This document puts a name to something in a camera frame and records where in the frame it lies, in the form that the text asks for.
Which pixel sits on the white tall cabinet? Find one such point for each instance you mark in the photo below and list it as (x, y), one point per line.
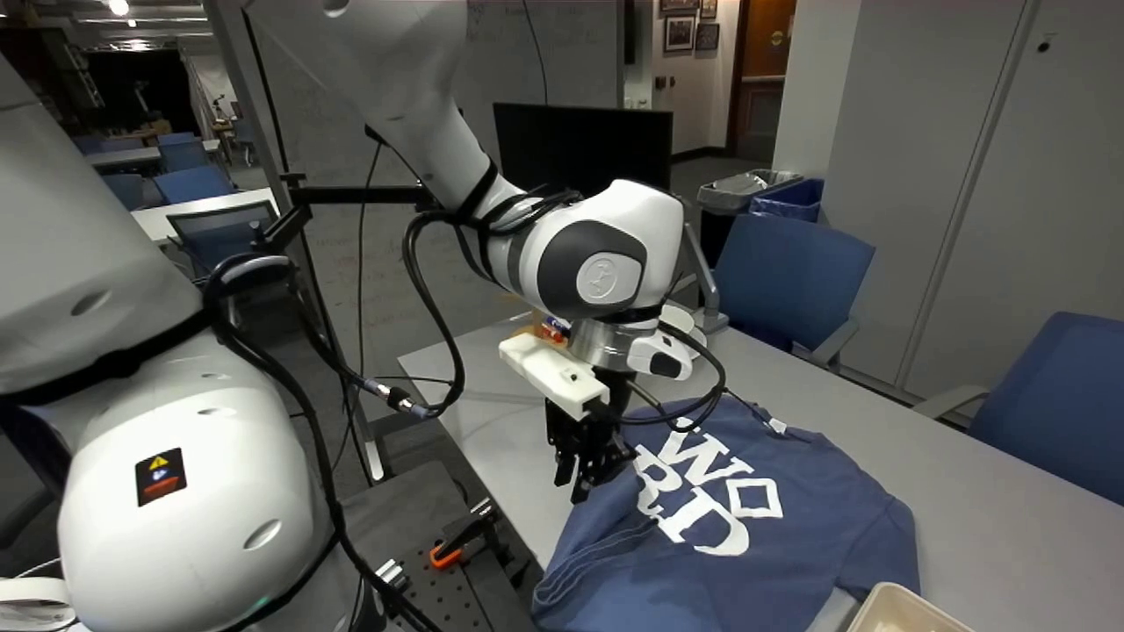
(985, 176)

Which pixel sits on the beige plastic tray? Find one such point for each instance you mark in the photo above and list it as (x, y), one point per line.
(901, 612)

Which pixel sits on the white black Franka arm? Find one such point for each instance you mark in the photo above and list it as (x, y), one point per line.
(176, 494)

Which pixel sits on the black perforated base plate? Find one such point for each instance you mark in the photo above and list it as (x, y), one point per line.
(468, 585)

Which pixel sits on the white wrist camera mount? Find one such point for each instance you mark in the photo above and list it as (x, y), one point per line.
(548, 369)

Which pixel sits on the silver metal fitting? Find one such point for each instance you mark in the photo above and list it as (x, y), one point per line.
(388, 577)

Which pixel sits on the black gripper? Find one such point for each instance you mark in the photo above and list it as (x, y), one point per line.
(590, 430)

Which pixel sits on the black computer monitor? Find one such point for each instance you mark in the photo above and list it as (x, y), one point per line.
(582, 144)

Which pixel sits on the blue office chair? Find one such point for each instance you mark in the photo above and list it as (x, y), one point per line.
(193, 185)
(795, 276)
(1056, 397)

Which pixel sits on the framed wall pictures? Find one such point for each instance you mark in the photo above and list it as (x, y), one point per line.
(686, 26)

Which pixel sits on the brown wooden door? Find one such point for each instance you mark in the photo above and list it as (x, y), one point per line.
(763, 59)

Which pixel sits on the blue trash bin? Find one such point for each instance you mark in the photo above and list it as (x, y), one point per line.
(791, 198)

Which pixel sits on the blue printed t-shirt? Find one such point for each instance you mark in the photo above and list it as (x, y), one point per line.
(759, 529)

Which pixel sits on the grey lined trash bin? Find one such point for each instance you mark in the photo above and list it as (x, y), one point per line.
(730, 204)

